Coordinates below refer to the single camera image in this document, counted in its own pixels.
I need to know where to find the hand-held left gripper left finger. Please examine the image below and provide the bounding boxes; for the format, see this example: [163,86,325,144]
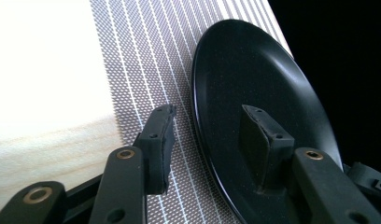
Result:
[132,104,177,196]

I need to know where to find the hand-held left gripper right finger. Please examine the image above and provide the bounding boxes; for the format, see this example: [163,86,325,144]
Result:
[239,104,296,194]

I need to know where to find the black round plate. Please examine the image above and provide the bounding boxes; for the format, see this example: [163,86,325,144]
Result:
[190,19,344,224]

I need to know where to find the grey striped placemat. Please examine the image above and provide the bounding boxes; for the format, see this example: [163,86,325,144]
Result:
[89,0,295,224]

